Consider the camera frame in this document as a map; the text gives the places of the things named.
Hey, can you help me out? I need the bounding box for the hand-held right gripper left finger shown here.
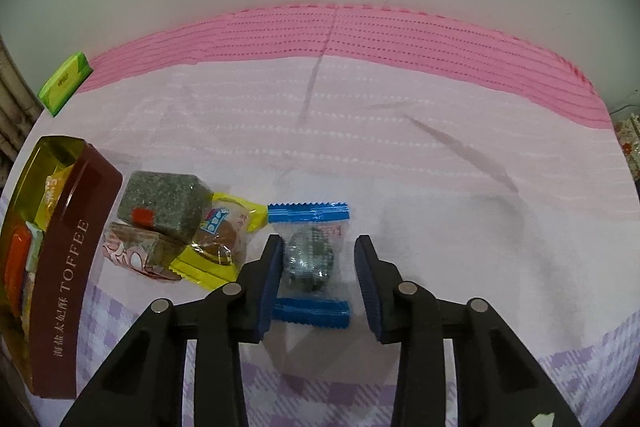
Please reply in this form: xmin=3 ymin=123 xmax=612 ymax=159
xmin=60 ymin=234 xmax=285 ymax=427

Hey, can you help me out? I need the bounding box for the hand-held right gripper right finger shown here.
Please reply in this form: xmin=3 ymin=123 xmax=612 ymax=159
xmin=353 ymin=234 xmax=583 ymax=427

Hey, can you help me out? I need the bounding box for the blue-ended dark ball packet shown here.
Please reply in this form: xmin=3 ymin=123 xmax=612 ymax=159
xmin=267 ymin=202 xmax=351 ymax=330

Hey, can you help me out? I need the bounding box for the yellow-wrapped brown cake packet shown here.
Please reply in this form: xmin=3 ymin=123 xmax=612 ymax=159
xmin=169 ymin=192 xmax=268 ymax=292

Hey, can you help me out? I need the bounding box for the pink-printed brown cake packet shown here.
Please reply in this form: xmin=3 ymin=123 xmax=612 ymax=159
xmin=102 ymin=221 xmax=183 ymax=282

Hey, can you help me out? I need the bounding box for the grey-green cake block packet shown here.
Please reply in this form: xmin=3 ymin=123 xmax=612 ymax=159
xmin=116 ymin=170 xmax=215 ymax=244

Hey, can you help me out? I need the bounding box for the brown gold-lined tin box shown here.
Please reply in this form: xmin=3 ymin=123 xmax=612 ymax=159
xmin=0 ymin=136 xmax=124 ymax=399

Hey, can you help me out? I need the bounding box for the pink purple checked tablecloth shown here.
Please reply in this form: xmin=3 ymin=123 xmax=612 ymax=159
xmin=0 ymin=2 xmax=640 ymax=427

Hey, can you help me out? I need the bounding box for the green tissue pack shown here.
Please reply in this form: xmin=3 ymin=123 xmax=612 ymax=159
xmin=37 ymin=51 xmax=94 ymax=116

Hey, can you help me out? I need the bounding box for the floral fabric bag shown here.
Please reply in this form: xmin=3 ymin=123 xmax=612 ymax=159
xmin=612 ymin=112 xmax=640 ymax=182

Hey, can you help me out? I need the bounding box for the beige patterned curtain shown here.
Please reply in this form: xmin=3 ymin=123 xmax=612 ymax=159
xmin=0 ymin=37 xmax=46 ymax=162

